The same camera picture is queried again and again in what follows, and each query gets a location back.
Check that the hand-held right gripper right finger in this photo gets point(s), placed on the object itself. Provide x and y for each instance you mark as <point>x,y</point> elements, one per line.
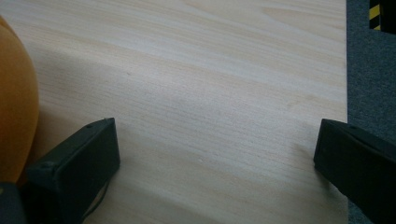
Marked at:
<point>358,168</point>

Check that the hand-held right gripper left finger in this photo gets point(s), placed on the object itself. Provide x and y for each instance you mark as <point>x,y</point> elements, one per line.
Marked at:
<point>74,168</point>

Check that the black stand base striped tape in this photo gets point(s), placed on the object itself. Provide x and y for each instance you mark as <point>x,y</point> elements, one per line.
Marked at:
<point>387,15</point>

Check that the orange plush toy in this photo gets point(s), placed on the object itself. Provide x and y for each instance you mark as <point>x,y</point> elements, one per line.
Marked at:
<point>15,109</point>

